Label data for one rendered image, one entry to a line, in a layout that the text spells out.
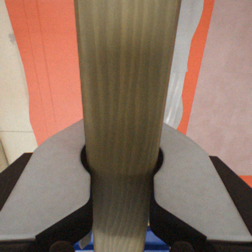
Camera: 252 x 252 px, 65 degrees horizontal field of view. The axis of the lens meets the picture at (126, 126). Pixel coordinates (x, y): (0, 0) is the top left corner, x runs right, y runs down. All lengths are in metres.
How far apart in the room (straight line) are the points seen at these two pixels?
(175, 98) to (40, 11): 0.18
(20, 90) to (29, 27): 0.08
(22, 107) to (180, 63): 0.21
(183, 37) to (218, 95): 0.09
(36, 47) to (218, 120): 0.25
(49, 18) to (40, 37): 0.02
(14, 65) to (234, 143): 0.32
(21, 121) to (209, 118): 0.26
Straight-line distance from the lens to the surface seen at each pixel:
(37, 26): 0.26
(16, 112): 0.31
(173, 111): 0.27
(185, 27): 0.25
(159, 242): 0.40
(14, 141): 0.33
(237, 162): 0.37
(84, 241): 0.35
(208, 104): 0.29
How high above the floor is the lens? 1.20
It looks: 61 degrees down
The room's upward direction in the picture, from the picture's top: 178 degrees clockwise
